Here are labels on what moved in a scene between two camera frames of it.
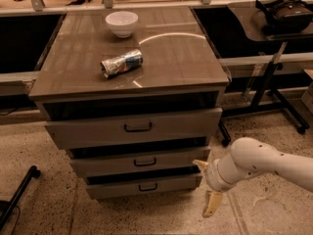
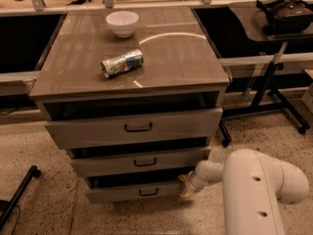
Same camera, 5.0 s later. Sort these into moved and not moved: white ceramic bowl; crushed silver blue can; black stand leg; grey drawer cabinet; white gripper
Moved: white gripper
Not moved: grey drawer cabinet; black stand leg; crushed silver blue can; white ceramic bowl
